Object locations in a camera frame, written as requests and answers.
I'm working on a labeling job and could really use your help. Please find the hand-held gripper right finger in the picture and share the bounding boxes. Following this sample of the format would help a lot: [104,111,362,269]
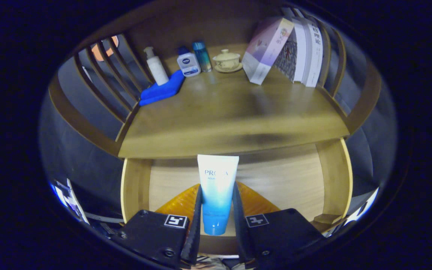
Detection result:
[232,182,328,269]

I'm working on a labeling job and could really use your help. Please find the purple and white box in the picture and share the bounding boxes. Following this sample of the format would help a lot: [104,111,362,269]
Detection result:
[241,17,295,86]

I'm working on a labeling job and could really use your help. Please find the beige lidded teacup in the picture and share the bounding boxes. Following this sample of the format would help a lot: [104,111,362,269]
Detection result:
[212,49,243,73]

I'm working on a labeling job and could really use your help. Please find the wooden cabinet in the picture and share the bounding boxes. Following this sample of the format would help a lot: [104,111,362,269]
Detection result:
[47,0,383,160]

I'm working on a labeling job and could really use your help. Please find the white spray bottle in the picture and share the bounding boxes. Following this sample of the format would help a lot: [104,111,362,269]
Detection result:
[144,46,170,86]

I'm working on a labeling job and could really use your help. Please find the wooden drawer with black knob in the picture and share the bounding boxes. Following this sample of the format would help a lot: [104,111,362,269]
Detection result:
[120,138,353,257]

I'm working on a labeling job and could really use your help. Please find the white lotion bottle blue cap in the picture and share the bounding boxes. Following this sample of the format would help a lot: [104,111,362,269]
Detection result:
[177,46,202,77]

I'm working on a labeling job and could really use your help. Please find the blue folded cloth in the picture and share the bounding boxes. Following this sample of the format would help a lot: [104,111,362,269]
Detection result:
[139,70,186,107]

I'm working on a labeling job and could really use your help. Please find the patterned cover book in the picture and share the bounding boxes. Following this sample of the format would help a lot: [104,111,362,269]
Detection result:
[274,32,298,82]

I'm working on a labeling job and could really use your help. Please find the blue and white tube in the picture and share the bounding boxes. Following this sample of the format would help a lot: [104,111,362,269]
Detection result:
[197,154,240,236]

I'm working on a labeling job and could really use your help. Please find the teal bottle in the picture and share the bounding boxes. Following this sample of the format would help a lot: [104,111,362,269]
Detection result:
[192,40,213,73]

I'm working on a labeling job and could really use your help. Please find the plain white book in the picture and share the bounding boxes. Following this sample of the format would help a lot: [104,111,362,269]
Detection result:
[291,17,310,85]

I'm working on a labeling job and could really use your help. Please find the wooden countertop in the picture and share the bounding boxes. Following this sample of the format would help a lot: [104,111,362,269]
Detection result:
[118,67,351,159]

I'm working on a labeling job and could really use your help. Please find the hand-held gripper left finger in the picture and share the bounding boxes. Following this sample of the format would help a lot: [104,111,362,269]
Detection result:
[111,183,204,270]

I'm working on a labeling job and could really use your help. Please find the white book with black print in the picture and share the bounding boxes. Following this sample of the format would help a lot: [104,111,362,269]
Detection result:
[304,22,324,88]

